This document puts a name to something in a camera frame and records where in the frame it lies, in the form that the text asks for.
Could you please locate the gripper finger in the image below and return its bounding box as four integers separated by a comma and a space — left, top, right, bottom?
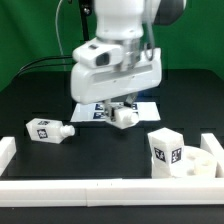
124, 93, 137, 108
103, 99, 115, 122

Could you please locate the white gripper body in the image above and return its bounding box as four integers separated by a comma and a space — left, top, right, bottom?
70, 48, 162, 104

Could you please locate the white round stool seat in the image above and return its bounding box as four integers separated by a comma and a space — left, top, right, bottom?
152, 145, 218, 180

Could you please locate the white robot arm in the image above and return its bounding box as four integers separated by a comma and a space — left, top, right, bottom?
71, 0, 187, 129

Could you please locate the white marker sheet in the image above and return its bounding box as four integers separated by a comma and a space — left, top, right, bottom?
71, 102, 160, 122

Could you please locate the white front fence bar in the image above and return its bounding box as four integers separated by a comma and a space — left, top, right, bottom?
0, 178, 224, 207

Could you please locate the white fence bar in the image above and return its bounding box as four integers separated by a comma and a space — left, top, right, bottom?
0, 137, 16, 176
0, 178, 224, 207
200, 133, 224, 178

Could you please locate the white right fence bar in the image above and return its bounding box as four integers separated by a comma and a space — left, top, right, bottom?
200, 133, 224, 178

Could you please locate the white left fence bar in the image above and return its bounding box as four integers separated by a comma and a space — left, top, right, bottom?
0, 137, 16, 176

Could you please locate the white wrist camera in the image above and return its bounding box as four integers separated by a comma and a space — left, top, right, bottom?
73, 38, 124, 68

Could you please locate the upper black cable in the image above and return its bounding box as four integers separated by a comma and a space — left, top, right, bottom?
18, 54, 76, 73

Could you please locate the grey thin cable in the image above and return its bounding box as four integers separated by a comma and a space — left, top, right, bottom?
54, 0, 68, 72

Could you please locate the lower black cable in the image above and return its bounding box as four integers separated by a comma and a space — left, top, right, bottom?
17, 60, 75, 78

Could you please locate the black vertical cable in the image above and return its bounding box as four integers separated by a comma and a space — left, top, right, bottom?
78, 0, 98, 48

